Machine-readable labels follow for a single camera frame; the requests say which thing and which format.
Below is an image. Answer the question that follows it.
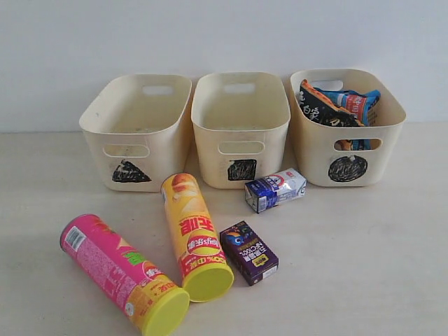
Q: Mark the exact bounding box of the orange black noodle bag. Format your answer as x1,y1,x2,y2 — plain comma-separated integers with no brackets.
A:
296,79,364,127

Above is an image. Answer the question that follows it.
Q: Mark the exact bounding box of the cream bin square mark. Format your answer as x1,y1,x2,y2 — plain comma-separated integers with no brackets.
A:
191,72,291,189

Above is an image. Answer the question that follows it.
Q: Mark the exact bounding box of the yellow chips can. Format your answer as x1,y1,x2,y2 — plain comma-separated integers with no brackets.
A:
161,173,235,302

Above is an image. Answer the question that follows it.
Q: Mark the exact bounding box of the cream bin circle mark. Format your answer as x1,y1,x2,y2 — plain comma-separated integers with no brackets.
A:
289,69,406,187

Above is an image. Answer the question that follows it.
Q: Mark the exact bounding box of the purple juice carton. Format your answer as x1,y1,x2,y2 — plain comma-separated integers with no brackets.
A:
220,221,279,286

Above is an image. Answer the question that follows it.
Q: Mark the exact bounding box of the cream bin triangle mark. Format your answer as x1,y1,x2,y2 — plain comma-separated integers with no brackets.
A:
79,74,193,193

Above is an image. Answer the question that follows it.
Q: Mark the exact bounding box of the pink chips can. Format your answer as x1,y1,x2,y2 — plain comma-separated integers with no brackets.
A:
59,214,190,335

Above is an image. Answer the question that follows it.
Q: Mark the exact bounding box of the blue snack bag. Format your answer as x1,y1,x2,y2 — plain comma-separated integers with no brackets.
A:
314,87,381,151

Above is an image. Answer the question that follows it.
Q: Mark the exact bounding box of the blue white milk carton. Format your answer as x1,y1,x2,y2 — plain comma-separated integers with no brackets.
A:
244,168,307,214

